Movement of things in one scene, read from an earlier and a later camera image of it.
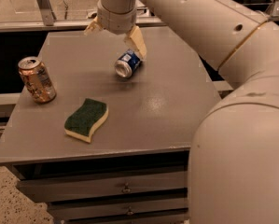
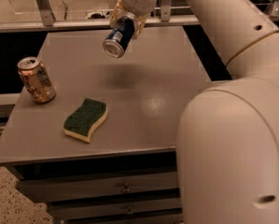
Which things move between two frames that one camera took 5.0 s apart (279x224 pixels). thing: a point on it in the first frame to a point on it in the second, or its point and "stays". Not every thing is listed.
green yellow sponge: (81, 123) stays
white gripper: (117, 21) to (135, 4)
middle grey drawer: (71, 211) stays
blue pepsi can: (127, 63) to (118, 39)
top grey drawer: (61, 189) stays
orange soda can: (36, 79) stays
